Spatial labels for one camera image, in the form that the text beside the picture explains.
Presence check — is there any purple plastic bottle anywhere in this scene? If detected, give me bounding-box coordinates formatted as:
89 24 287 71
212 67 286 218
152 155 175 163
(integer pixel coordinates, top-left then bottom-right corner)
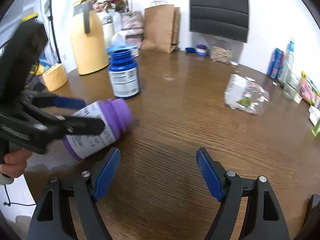
63 99 133 160

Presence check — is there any blue plastic bottle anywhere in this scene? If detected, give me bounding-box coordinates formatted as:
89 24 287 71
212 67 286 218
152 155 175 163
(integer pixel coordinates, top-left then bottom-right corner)
108 49 140 99

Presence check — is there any yellow plastic cup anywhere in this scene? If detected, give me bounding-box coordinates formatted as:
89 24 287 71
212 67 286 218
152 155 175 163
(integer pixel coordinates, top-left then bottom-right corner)
41 63 68 92

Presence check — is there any person's left hand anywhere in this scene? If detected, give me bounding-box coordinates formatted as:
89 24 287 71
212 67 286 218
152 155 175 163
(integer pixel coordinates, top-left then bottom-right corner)
1 148 32 178

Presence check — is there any yellow thermos jug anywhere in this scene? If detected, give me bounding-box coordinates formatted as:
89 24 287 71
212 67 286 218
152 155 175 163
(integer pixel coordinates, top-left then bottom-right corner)
71 0 109 75

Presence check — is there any light stand pole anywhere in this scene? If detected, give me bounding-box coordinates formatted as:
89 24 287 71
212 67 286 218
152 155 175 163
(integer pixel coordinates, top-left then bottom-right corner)
47 0 62 64

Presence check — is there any white thermos flask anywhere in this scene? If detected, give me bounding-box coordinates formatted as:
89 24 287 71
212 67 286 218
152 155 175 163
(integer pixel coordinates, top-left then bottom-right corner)
102 16 115 48

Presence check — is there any green spray bottle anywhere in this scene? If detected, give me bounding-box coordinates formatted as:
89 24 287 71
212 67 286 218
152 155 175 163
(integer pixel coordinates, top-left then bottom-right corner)
311 120 320 137

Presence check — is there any blue tissue box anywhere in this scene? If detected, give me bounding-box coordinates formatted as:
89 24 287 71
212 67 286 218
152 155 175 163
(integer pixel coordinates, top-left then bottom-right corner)
106 30 139 58

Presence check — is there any pink wrapped vase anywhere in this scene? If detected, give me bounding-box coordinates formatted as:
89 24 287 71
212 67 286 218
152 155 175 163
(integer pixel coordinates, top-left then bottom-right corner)
120 11 144 48

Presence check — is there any drinking glass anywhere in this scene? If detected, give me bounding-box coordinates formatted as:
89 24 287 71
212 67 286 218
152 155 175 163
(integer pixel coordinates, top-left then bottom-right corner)
283 70 300 100

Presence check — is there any colourful snack bag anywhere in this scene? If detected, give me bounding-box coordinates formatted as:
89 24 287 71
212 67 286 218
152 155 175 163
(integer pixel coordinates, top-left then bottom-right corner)
300 71 319 107

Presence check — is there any brown paper bag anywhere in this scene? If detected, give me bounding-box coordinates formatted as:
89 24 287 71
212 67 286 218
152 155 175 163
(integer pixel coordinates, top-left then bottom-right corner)
140 0 181 54

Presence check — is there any blue jar lid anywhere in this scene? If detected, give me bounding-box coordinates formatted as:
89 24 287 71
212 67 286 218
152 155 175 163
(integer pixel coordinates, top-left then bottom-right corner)
185 47 196 53

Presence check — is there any blue soda can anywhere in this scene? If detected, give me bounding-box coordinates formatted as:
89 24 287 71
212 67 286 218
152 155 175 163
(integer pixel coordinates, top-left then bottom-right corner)
267 48 284 80

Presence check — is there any small purple white jar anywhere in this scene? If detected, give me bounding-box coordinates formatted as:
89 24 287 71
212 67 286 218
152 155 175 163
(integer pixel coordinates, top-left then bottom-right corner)
195 44 208 56

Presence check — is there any clear spray bottle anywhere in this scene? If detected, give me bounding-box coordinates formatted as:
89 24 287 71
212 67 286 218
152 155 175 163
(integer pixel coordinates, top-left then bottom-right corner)
278 38 295 87

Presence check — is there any clear container with grains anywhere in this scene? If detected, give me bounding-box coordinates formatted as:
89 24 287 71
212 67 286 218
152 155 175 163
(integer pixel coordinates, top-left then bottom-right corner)
210 37 232 64

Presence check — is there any black paper bag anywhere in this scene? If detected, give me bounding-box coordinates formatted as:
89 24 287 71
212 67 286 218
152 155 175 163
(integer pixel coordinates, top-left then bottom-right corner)
189 0 249 43

